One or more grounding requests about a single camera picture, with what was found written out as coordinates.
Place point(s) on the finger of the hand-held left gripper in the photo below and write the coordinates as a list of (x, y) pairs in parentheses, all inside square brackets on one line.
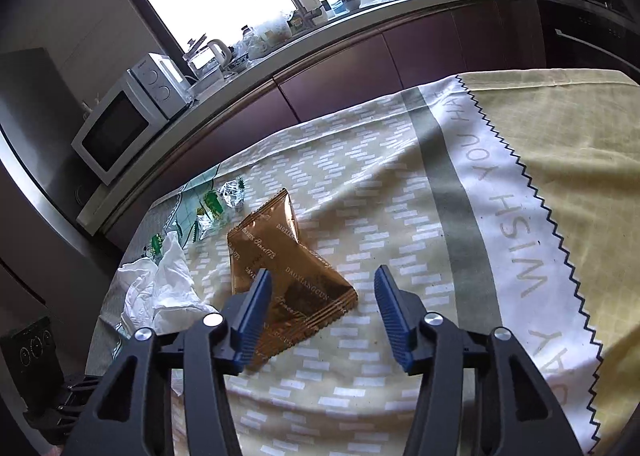
[(80, 386)]

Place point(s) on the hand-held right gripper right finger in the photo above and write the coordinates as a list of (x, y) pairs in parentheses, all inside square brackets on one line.
[(395, 321)]

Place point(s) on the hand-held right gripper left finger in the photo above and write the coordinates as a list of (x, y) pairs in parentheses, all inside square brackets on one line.
[(252, 321)]

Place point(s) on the golden brown snack packet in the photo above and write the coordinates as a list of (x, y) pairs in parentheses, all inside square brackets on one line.
[(280, 246)]

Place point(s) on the white tissue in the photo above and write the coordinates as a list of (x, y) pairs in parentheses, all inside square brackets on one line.
[(160, 286)]

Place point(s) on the clear green candy wrapper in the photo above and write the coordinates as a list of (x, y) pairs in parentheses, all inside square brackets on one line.
[(210, 208)]

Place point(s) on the small green candy wrapper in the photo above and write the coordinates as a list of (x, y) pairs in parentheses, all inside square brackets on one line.
[(156, 245)]

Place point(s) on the silver green candy wrapper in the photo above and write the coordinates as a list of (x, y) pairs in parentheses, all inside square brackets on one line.
[(232, 193)]

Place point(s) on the patchwork printed tablecloth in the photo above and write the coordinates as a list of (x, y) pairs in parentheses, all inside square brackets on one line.
[(400, 186)]

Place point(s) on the grey refrigerator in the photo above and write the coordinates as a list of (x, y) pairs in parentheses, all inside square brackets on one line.
[(40, 186)]

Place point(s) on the white microwave oven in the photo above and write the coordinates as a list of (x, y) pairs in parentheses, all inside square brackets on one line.
[(115, 131)]

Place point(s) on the brown base cabinets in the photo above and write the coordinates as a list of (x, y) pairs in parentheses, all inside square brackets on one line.
[(350, 66)]

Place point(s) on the clear plastic bag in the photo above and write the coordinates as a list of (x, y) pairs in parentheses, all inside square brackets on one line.
[(270, 36)]

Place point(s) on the white kitchen countertop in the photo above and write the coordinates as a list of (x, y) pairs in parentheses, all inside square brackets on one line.
[(360, 13)]

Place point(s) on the black built-in oven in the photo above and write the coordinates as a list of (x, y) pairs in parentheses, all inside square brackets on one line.
[(590, 36)]

